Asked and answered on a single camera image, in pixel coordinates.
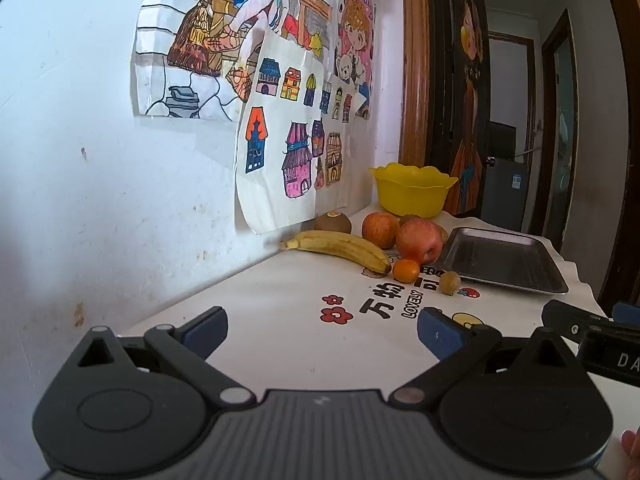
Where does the white printed tablecloth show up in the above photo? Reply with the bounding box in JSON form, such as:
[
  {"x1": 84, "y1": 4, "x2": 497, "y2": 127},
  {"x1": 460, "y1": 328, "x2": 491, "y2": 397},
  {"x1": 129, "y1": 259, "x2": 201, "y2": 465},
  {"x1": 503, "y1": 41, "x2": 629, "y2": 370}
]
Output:
[{"x1": 117, "y1": 200, "x2": 636, "y2": 480}]

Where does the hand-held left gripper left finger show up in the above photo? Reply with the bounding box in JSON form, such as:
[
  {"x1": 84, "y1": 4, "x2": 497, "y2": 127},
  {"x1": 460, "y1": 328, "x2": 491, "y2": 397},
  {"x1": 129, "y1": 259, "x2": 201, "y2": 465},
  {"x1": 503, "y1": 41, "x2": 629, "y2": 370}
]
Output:
[{"x1": 50, "y1": 306, "x2": 256, "y2": 408}]

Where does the large red apple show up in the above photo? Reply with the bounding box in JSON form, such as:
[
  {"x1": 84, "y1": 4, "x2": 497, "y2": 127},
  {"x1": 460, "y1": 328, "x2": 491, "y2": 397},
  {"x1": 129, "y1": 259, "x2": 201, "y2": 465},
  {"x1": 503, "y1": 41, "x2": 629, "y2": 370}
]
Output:
[{"x1": 396, "y1": 217, "x2": 445, "y2": 266}]

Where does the metal tray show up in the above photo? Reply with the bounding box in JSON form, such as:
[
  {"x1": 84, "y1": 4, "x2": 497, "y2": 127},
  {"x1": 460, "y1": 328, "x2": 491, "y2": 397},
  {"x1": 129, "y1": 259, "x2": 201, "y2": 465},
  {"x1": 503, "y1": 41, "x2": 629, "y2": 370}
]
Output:
[{"x1": 432, "y1": 226, "x2": 570, "y2": 295}]

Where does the dark brown doorway frame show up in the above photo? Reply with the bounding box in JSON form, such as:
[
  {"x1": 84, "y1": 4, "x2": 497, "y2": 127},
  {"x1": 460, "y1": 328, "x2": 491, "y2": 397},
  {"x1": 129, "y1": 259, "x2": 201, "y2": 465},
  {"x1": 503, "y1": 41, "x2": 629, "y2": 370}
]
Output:
[{"x1": 597, "y1": 0, "x2": 640, "y2": 313}]

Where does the wooden door frame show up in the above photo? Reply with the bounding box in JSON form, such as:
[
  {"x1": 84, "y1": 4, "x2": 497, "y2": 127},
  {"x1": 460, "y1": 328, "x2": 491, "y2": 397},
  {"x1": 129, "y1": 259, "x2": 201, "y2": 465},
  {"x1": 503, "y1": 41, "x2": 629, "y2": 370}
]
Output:
[{"x1": 400, "y1": 0, "x2": 437, "y2": 166}]

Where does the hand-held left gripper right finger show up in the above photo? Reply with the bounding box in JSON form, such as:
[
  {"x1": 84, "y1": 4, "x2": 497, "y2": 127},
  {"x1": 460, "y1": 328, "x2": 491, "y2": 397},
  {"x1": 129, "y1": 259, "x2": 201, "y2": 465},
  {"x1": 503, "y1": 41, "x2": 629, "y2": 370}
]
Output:
[{"x1": 387, "y1": 307, "x2": 596, "y2": 411}]

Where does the dark wooden door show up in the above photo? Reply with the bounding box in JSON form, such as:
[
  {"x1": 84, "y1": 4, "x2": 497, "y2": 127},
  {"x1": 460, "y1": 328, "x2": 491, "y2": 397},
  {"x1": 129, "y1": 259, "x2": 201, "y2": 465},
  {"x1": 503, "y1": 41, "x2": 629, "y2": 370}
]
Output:
[{"x1": 430, "y1": 0, "x2": 493, "y2": 217}]

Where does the orange-red apple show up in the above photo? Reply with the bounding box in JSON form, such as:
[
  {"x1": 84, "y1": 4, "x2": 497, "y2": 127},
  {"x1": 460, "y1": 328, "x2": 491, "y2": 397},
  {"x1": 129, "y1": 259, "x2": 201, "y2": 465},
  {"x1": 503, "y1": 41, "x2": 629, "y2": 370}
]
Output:
[{"x1": 361, "y1": 211, "x2": 401, "y2": 250}]

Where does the brown framed glass door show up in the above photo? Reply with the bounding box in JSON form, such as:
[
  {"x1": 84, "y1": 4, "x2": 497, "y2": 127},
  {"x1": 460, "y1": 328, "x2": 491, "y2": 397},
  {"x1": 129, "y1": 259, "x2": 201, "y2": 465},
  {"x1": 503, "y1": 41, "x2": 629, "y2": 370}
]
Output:
[{"x1": 530, "y1": 7, "x2": 581, "y2": 256}]

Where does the coloured figures drawing paper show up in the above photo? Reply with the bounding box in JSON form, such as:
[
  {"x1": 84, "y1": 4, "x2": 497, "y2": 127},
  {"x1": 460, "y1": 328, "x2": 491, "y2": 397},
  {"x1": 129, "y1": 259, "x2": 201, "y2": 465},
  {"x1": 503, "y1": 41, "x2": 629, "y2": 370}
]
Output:
[{"x1": 132, "y1": 0, "x2": 341, "y2": 121}]

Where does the long yellow banana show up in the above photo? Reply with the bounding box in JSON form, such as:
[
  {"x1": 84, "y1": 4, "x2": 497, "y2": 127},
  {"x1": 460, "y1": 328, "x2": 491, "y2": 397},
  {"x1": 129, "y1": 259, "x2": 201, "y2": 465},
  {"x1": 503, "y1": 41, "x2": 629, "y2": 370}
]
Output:
[{"x1": 278, "y1": 230, "x2": 392, "y2": 276}]

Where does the small orange-red tomato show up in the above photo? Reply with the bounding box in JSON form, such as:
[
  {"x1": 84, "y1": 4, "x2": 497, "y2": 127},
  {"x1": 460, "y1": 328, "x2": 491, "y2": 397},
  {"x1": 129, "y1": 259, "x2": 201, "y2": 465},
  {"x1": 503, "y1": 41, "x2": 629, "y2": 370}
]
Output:
[{"x1": 392, "y1": 258, "x2": 421, "y2": 283}]

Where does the small houses drawing paper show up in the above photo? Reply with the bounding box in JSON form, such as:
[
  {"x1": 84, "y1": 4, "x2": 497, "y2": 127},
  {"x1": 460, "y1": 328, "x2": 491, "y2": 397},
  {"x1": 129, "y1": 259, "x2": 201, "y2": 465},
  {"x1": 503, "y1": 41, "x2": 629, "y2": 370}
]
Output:
[{"x1": 320, "y1": 72, "x2": 371, "y2": 123}]

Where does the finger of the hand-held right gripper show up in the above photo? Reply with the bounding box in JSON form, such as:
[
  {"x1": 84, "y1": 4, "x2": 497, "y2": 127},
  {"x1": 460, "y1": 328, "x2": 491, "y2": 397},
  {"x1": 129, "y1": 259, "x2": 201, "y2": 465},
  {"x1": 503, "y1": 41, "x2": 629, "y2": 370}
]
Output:
[
  {"x1": 612, "y1": 301, "x2": 640, "y2": 328},
  {"x1": 541, "y1": 300, "x2": 608, "y2": 343}
]

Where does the person's right hand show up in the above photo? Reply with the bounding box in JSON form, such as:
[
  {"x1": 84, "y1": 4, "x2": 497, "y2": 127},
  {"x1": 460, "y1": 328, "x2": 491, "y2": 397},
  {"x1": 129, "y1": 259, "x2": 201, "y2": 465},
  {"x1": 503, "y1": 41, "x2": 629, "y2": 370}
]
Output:
[{"x1": 621, "y1": 427, "x2": 640, "y2": 468}]

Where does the girl drawing poster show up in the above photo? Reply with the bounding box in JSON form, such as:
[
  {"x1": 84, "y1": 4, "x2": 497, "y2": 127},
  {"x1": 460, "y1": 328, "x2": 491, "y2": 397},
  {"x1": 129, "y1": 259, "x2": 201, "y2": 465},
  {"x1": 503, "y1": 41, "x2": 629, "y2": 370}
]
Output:
[{"x1": 334, "y1": 0, "x2": 376, "y2": 106}]

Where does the yellow plastic bowl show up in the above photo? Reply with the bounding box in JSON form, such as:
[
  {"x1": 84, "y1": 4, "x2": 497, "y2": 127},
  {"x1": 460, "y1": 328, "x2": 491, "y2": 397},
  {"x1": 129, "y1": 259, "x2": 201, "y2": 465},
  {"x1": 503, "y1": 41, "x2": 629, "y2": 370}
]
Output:
[{"x1": 370, "y1": 162, "x2": 459, "y2": 219}]

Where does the figure door poster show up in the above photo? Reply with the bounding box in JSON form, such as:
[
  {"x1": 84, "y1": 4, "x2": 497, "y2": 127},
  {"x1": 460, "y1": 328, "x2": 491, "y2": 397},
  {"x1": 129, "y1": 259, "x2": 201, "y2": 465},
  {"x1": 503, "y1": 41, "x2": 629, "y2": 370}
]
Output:
[{"x1": 445, "y1": 0, "x2": 492, "y2": 211}]

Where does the grey appliance with label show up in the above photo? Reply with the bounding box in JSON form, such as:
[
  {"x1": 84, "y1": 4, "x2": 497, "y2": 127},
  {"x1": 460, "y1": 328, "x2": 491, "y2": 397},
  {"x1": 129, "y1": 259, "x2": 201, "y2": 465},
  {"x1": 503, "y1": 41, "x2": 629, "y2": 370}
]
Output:
[{"x1": 482, "y1": 122, "x2": 529, "y2": 231}]

